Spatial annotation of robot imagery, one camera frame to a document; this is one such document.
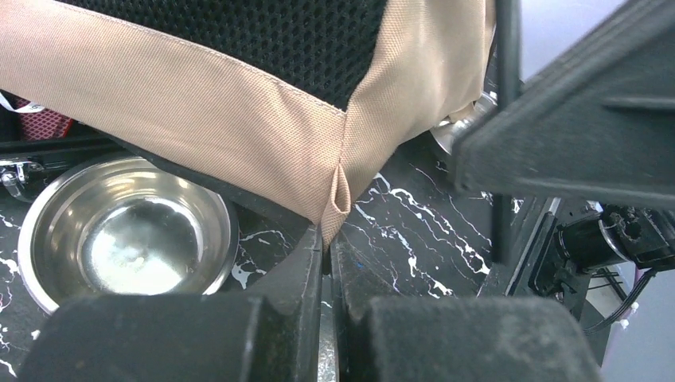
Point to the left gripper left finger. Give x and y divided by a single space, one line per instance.
268 332

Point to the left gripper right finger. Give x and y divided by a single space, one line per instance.
384 336

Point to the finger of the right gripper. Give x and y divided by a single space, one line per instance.
597 123

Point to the tan fabric pet tent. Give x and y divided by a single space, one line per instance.
300 103

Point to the steel pet bowl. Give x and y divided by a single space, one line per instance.
120 225
447 132

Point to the black poker chip case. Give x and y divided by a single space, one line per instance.
38 144

